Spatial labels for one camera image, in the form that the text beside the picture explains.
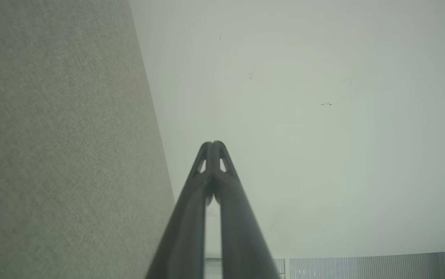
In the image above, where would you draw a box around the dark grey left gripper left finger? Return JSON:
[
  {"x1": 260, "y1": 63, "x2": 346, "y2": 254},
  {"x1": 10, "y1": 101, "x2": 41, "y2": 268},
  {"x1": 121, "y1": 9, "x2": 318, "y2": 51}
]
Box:
[{"x1": 145, "y1": 141, "x2": 212, "y2": 279}]

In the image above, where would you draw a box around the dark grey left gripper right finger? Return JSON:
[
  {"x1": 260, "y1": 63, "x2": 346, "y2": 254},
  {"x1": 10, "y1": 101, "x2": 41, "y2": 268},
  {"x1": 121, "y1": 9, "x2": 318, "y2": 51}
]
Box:
[{"x1": 212, "y1": 141, "x2": 281, "y2": 279}]

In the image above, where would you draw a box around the white ribbed panel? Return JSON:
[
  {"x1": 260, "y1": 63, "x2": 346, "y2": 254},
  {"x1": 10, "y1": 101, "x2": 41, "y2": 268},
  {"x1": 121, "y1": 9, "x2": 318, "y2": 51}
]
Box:
[{"x1": 273, "y1": 252, "x2": 445, "y2": 279}]

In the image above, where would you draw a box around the grey fabric sofa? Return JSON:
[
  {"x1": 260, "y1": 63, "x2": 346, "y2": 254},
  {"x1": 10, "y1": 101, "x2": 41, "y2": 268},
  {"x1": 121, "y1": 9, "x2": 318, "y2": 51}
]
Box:
[{"x1": 0, "y1": 0, "x2": 176, "y2": 279}]

